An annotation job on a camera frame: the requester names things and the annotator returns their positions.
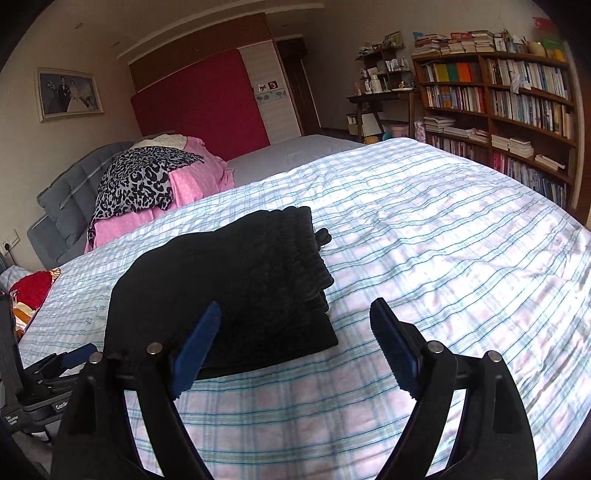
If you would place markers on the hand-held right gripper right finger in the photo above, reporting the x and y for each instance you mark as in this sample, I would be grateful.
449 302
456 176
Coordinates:
392 346

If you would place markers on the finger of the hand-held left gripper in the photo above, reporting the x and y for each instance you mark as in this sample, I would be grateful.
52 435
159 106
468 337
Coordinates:
78 356
64 381

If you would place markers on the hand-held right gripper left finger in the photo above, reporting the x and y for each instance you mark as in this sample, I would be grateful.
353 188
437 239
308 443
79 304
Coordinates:
196 350

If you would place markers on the black pants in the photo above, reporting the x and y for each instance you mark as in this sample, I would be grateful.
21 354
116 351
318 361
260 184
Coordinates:
231 286

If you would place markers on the orange patterned cloth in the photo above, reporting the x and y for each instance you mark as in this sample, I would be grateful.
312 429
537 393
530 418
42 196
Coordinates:
23 316

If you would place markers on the red cloth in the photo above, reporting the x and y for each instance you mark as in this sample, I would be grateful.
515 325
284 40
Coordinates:
34 286

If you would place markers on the plaid bed sheet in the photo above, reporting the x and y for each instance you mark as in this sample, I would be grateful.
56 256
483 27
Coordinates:
438 258

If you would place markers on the grey padded headboard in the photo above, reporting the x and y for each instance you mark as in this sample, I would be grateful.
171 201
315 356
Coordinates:
69 198

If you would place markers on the pink dotted bedding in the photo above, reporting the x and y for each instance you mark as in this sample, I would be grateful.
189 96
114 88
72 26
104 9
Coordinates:
198 175

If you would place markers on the leopard print cloth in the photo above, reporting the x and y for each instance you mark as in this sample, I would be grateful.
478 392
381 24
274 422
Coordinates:
138 184

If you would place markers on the white knit cloth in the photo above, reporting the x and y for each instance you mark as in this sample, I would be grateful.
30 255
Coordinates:
159 140

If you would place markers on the grey bed cover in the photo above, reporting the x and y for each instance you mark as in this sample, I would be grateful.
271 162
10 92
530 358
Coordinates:
286 154

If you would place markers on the pink plastic bin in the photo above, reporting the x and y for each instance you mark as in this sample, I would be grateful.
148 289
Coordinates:
395 130

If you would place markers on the white box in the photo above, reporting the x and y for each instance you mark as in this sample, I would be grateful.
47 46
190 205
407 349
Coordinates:
364 123

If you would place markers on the wooden desk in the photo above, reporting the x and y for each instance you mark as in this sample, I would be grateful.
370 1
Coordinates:
383 97

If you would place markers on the white wardrobe panel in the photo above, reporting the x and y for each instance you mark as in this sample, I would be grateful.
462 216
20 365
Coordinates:
272 110

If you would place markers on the red wardrobe panel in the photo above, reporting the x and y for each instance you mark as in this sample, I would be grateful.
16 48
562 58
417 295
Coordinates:
198 97

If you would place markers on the wooden bookshelf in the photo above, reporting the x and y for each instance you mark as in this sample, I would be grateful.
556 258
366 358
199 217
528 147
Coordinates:
521 120

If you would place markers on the dark wooden door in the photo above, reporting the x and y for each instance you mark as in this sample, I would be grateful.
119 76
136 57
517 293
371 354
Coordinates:
300 87

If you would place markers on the wooden desk shelf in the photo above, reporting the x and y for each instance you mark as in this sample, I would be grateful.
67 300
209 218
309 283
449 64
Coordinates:
383 69

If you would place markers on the stacks of books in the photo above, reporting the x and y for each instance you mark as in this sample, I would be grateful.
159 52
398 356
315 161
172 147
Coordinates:
452 43

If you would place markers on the colourful boxes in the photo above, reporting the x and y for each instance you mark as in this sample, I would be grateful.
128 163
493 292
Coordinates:
549 41

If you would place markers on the white wall socket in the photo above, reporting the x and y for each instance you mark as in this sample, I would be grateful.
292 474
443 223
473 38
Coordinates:
10 238

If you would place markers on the framed wall photo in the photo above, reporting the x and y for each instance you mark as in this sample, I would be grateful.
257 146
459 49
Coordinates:
69 94

